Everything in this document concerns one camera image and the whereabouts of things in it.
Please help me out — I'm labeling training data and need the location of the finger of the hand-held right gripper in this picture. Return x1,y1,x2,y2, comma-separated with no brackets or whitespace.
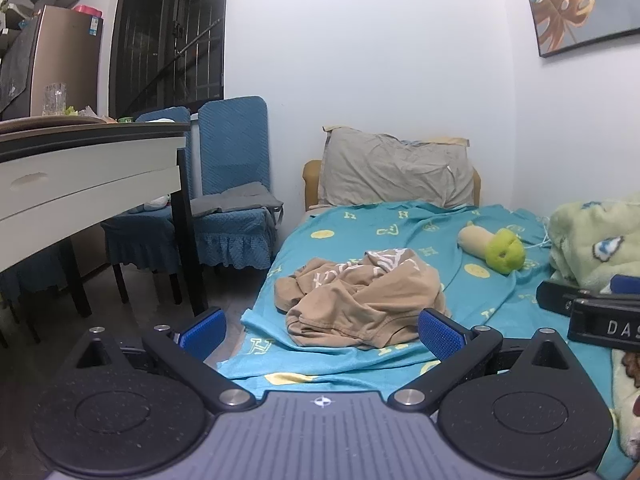
536,274,640,317

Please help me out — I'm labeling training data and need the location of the grey seat cushion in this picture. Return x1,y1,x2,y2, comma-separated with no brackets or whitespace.
190,182,284,219

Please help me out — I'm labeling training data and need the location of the teal printed bed sheet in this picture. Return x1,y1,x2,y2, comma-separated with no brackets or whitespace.
216,201,621,480

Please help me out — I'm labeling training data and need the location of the dark cloth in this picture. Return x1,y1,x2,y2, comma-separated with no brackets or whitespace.
0,22,38,113

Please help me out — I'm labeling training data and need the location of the white desk black frame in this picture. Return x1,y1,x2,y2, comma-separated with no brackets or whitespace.
0,116,210,317

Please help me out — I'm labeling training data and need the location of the framed leaf wall picture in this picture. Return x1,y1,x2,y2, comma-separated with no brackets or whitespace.
517,0,640,58

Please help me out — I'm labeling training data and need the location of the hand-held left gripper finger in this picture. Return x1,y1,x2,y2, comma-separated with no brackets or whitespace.
387,307,576,413

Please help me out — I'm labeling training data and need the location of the clear glass cup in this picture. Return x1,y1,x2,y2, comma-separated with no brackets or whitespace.
42,83,68,117

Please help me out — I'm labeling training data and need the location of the white cable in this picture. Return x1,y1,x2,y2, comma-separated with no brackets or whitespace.
522,215,556,250

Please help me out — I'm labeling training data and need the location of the tan shirt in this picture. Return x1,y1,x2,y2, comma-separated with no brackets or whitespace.
274,247,453,351

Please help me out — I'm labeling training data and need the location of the green fleece cartoon blanket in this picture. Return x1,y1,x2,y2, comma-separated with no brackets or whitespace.
549,201,640,461

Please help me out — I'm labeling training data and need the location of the yellow pillow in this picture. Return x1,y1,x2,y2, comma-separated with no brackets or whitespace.
322,125,473,150

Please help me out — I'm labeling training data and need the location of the bronze refrigerator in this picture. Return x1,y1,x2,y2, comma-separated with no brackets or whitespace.
0,5,104,121

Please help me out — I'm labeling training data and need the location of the grey pillow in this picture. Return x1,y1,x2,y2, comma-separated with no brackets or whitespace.
318,127,475,209

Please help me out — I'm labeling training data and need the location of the white object on chair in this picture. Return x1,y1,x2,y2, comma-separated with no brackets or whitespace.
129,194,172,214

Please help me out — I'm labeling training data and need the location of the blue covered chair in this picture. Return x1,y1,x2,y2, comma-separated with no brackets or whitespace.
101,106,195,306
191,96,285,272
0,242,68,348

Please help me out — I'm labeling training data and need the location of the dark metal grille door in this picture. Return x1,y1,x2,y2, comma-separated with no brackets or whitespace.
108,0,230,117

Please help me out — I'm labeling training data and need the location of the beige and green plush toy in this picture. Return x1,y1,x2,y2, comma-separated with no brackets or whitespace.
458,224,527,276

